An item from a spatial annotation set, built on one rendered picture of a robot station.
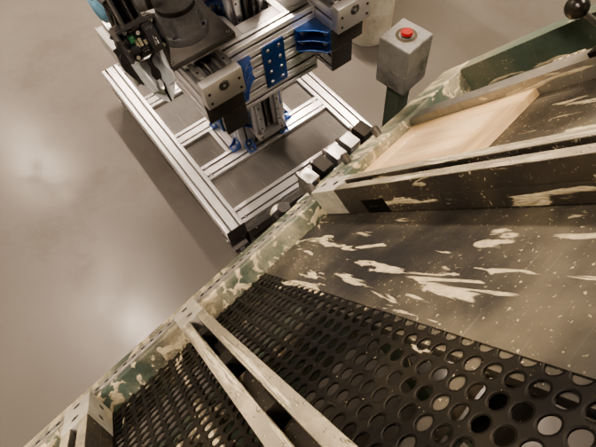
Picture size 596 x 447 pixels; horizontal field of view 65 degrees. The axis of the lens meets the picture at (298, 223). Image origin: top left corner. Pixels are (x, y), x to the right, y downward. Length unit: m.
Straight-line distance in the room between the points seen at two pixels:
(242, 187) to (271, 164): 0.18
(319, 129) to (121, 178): 1.07
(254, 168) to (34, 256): 1.15
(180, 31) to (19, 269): 1.55
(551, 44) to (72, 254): 2.11
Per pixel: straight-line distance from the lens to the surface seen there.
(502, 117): 1.03
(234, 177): 2.15
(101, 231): 2.48
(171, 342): 1.14
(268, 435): 0.51
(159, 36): 0.85
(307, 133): 2.25
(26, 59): 3.54
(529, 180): 0.67
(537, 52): 1.38
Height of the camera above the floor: 1.94
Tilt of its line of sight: 61 degrees down
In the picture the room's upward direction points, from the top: 9 degrees counter-clockwise
